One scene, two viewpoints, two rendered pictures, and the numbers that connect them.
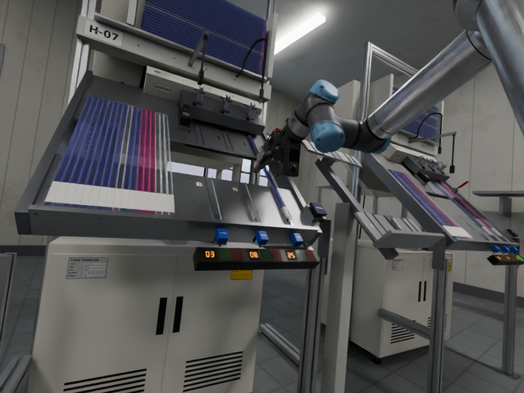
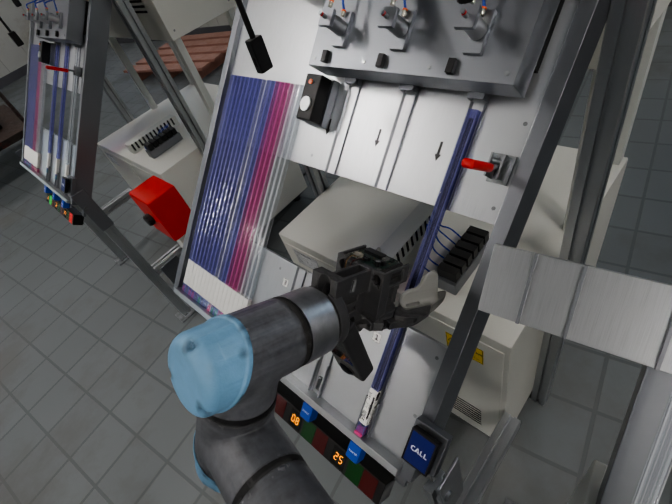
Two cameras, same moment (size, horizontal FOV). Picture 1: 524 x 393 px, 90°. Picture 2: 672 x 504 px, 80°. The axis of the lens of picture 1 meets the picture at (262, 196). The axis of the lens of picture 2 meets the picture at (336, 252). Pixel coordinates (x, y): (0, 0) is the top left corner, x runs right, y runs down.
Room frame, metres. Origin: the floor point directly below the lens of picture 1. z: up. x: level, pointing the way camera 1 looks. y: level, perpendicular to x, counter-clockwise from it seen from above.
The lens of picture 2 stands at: (0.79, -0.36, 1.37)
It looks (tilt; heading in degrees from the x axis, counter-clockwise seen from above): 44 degrees down; 85
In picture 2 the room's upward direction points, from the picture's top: 21 degrees counter-clockwise
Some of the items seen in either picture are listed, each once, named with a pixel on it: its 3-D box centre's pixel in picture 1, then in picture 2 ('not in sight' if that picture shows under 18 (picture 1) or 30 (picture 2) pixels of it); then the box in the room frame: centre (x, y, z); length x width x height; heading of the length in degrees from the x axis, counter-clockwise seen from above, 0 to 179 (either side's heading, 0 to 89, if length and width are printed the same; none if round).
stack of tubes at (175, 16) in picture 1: (207, 33); not in sight; (1.11, 0.31, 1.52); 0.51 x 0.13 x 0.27; 118
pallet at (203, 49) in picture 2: not in sight; (190, 55); (0.52, 4.91, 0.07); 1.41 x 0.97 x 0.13; 127
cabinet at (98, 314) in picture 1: (155, 305); (447, 269); (1.19, 0.42, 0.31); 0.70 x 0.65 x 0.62; 118
